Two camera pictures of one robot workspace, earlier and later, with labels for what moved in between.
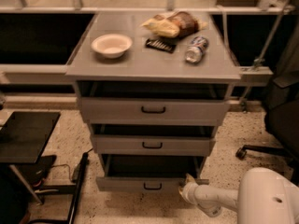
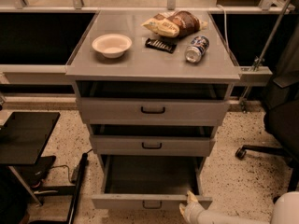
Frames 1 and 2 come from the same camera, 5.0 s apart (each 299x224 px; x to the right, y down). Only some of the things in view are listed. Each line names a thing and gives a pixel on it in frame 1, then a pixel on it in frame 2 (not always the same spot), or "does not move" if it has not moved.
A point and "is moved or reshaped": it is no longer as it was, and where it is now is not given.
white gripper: (189, 190) -> (191, 212)
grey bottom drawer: (149, 173) is moved or reshaped
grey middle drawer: (152, 146) does not move
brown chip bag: (187, 24) does not move
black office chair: (281, 111) does not move
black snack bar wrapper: (161, 45) does not move
